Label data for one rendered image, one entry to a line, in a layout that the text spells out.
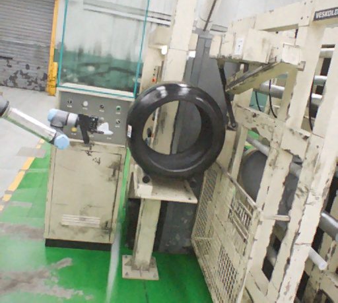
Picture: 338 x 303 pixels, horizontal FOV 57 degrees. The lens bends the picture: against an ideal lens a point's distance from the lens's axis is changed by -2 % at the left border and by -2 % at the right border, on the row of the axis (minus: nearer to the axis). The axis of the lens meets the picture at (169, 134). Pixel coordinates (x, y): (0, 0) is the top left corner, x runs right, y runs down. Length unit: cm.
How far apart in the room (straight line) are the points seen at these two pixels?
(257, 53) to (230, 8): 1012
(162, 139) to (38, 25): 905
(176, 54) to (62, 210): 145
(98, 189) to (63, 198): 27
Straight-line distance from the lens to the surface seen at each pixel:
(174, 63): 209
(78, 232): 270
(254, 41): 157
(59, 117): 183
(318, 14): 169
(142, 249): 250
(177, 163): 209
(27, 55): 1094
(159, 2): 1101
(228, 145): 220
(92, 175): 247
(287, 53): 153
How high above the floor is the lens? 157
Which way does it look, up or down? 13 degrees down
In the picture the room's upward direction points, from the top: 10 degrees clockwise
